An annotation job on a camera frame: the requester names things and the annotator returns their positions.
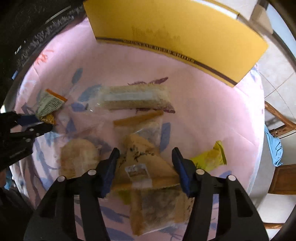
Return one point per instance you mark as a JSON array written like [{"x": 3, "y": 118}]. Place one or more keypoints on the round bread packet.
[{"x": 77, "y": 157}]

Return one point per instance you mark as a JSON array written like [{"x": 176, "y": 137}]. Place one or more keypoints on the white printed snack bag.
[{"x": 47, "y": 105}]

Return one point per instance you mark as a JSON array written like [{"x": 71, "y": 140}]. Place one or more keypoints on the tan cracker snack bag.
[{"x": 142, "y": 167}]

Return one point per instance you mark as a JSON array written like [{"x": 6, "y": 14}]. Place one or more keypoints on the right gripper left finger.
[{"x": 54, "y": 218}]

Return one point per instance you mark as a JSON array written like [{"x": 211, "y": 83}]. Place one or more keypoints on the pink floral tablecloth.
[{"x": 76, "y": 65}]

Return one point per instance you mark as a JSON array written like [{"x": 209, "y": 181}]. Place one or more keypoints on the blue cloth on chair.
[{"x": 275, "y": 147}]

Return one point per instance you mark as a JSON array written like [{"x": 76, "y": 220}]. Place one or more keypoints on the cardboard corner protector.
[{"x": 260, "y": 20}]

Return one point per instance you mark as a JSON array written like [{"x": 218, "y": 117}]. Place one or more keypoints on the yellow green snack packet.
[{"x": 211, "y": 159}]

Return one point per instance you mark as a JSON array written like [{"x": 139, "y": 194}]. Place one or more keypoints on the long beige sesame bar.
[{"x": 139, "y": 96}]

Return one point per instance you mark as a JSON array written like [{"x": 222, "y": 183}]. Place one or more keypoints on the wooden armchair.
[{"x": 283, "y": 182}]

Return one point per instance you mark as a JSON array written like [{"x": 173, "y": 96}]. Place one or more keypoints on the dark carved wooden furniture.
[{"x": 26, "y": 27}]

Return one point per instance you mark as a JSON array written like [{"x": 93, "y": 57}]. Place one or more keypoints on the yellow cardboard box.
[{"x": 199, "y": 34}]

